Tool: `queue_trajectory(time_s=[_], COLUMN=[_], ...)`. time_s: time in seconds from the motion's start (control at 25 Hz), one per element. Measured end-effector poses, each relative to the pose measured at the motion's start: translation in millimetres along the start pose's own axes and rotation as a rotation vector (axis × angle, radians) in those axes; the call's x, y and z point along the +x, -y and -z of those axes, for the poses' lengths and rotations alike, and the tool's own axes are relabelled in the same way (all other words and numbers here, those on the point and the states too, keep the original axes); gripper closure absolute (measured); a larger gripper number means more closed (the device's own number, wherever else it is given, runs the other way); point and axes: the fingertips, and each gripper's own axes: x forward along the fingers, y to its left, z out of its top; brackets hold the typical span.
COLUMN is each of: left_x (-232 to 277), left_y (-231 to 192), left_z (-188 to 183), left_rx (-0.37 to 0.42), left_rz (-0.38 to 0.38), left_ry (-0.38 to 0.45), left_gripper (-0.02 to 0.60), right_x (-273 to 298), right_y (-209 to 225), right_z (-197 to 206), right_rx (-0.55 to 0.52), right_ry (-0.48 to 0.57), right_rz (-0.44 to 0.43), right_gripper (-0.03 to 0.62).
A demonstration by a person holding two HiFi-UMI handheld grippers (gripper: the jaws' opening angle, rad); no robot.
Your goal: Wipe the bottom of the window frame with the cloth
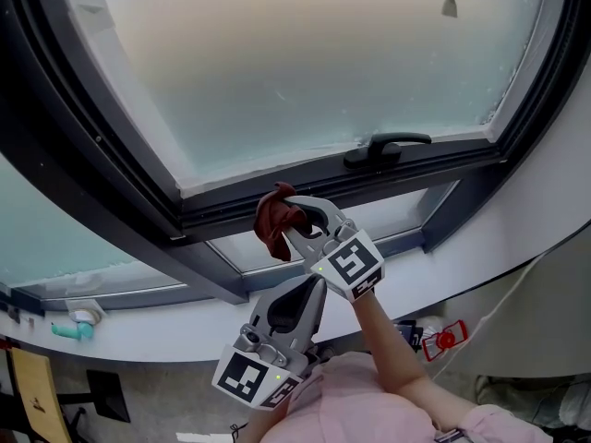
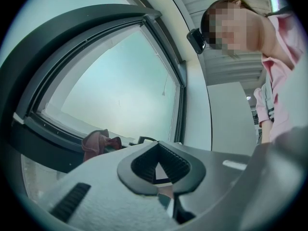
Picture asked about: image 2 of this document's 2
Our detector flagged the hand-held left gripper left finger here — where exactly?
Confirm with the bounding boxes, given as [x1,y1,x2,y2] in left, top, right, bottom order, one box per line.
[39,140,180,231]

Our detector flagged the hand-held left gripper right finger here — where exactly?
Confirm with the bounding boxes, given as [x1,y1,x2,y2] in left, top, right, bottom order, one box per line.
[157,140,255,226]

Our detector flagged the red wiping cloth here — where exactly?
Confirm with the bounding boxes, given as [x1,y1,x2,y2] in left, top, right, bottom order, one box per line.
[81,128,123,162]

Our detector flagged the person's right forearm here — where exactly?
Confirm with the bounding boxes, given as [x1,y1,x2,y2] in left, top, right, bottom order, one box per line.
[261,119,274,144]

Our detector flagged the white partition panel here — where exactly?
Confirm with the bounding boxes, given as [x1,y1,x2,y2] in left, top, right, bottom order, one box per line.
[206,82,259,154]

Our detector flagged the person's pink shirt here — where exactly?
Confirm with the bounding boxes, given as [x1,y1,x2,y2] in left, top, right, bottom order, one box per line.
[254,11,308,144]

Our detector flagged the openable frosted window sash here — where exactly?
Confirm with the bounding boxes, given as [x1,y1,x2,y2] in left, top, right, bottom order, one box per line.
[24,14,187,151]

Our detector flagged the person's head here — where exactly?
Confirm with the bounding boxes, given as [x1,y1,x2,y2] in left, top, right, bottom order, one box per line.
[201,0,275,57]

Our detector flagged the large fixed frosted window pane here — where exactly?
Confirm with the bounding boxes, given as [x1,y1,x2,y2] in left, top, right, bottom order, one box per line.
[0,0,145,64]

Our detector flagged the black window handle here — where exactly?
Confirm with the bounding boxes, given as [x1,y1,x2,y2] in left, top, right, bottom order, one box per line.
[128,135,157,146]

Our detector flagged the thin blind pull cord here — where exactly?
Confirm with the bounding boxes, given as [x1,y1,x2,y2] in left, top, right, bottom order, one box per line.
[161,72,168,97]

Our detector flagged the black head-worn camera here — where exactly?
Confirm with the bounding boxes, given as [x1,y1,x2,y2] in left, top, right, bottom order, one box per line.
[187,27,206,55]

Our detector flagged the dark grey window frame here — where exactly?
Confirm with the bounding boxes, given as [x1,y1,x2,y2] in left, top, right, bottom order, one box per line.
[0,3,188,175]

